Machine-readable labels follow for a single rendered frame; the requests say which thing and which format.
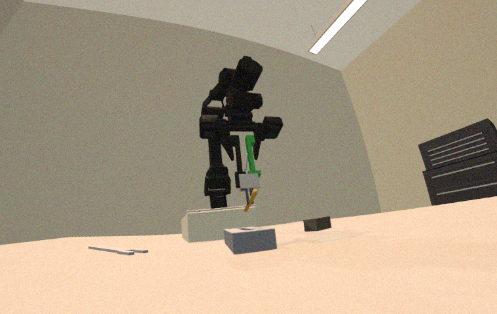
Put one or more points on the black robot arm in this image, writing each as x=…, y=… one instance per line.
x=233, y=84

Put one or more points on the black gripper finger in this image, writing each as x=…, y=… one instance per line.
x=259, y=135
x=222, y=134

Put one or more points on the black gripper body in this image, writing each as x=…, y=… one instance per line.
x=238, y=122

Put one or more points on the yellow-brown rod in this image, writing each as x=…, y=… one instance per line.
x=251, y=199

